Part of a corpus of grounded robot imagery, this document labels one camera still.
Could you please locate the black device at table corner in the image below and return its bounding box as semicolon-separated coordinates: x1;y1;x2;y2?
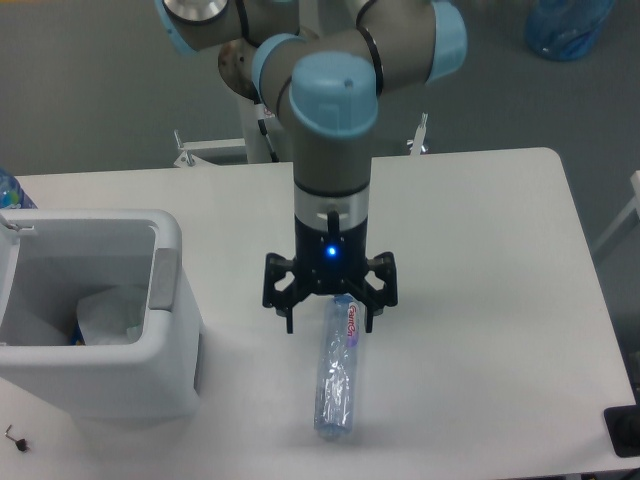
604;405;639;458

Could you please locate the colourful snack wrapper in bin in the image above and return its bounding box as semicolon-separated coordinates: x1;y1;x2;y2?
69;323;85;346

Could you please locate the white frame at right edge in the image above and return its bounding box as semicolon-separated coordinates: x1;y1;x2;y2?
591;170;639;264

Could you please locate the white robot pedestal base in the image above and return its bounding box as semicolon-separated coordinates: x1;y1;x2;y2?
172;34;431;169

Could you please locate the black cable on pedestal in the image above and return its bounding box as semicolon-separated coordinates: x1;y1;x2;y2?
252;84;280;164

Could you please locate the white plastic trash can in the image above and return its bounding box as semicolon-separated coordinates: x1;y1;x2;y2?
1;209;202;419

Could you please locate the blue plastic bag on floor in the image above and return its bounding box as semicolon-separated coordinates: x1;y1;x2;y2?
524;0;616;62

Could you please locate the crushed clear plastic bottle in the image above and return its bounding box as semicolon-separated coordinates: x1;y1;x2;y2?
314;295;362;441

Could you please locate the blue water bottle at edge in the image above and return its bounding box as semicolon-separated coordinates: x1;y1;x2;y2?
0;168;37;209

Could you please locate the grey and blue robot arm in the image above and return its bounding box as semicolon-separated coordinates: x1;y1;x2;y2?
156;1;468;319

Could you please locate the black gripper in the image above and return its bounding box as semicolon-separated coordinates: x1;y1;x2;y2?
262;219;398;333

